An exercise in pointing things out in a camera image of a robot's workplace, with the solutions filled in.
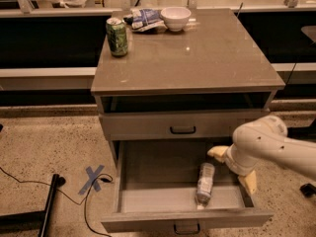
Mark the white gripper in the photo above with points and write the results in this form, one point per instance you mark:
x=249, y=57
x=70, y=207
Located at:
x=234, y=160

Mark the clear plastic water bottle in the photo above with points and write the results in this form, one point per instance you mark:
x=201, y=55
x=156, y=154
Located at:
x=204, y=184

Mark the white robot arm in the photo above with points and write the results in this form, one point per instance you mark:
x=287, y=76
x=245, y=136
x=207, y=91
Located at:
x=265, y=138

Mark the closed grey upper drawer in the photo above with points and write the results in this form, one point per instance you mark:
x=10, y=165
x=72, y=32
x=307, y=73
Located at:
x=172, y=125

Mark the open grey middle drawer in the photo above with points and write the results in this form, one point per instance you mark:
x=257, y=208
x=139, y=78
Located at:
x=156, y=185

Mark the grey drawer cabinet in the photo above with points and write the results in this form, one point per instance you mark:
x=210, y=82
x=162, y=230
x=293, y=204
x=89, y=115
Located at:
x=212, y=64

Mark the black caster foot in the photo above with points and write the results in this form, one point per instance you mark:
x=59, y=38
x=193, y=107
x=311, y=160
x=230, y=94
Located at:
x=308, y=190

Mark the blue tape cross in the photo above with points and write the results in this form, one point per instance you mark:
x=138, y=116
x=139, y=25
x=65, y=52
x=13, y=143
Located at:
x=92, y=179

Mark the white bowl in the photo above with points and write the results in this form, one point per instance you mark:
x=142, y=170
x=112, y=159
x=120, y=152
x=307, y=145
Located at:
x=175, y=18

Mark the blue white snack bag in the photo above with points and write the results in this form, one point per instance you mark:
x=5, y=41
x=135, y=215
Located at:
x=142, y=20

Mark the green soda can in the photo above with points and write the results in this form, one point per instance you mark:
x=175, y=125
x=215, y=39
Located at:
x=117, y=38

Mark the black stand leg left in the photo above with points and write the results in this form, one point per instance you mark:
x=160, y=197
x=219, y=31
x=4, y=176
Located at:
x=34, y=220

